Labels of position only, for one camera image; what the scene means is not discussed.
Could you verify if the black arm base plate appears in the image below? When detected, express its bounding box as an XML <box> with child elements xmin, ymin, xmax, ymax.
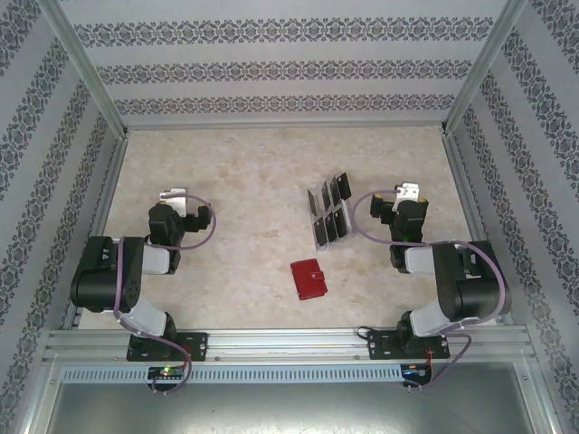
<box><xmin>366</xmin><ymin>328</ymin><xmax>451</xmax><ymax>362</ymax></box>
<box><xmin>126</xmin><ymin>332</ymin><xmax>209</xmax><ymax>363</ymax></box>

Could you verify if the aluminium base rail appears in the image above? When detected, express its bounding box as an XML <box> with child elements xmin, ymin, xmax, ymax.
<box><xmin>43</xmin><ymin>328</ymin><xmax>537</xmax><ymax>363</ymax></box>

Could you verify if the small circuit board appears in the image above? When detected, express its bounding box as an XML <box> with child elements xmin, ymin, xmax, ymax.
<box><xmin>401</xmin><ymin>363</ymin><xmax>433</xmax><ymax>380</ymax></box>
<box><xmin>147</xmin><ymin>365</ymin><xmax>187</xmax><ymax>381</ymax></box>

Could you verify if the red card holder wallet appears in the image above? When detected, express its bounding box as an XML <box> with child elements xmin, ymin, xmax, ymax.
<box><xmin>289</xmin><ymin>259</ymin><xmax>327</xmax><ymax>302</ymax></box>

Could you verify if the grey sheet metal tray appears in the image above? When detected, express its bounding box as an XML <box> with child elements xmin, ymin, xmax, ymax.
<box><xmin>26</xmin><ymin>356</ymin><xmax>562</xmax><ymax>434</ymax></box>

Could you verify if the aluminium frame post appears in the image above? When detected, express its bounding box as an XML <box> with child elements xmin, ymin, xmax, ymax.
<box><xmin>441</xmin><ymin>0</ymin><xmax>530</xmax><ymax>137</ymax></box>
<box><xmin>38</xmin><ymin>0</ymin><xmax>130</xmax><ymax>139</ymax></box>

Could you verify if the white slotted cable duct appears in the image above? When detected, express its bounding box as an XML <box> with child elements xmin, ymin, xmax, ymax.
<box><xmin>61</xmin><ymin>364</ymin><xmax>403</xmax><ymax>383</ymax></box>

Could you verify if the clear acrylic card stand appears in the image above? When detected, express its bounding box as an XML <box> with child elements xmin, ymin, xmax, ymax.
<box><xmin>306</xmin><ymin>171</ymin><xmax>358</xmax><ymax>252</ymax></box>

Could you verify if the purple cable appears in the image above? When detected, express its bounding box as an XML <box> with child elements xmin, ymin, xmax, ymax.
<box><xmin>353</xmin><ymin>189</ymin><xmax>507</xmax><ymax>391</ymax></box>
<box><xmin>112</xmin><ymin>193</ymin><xmax>217</xmax><ymax>395</ymax></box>

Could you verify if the aluminium table side rail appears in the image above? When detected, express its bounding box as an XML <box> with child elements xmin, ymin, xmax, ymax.
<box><xmin>441</xmin><ymin>128</ymin><xmax>517</xmax><ymax>329</ymax></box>
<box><xmin>61</xmin><ymin>133</ymin><xmax>132</xmax><ymax>331</ymax></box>

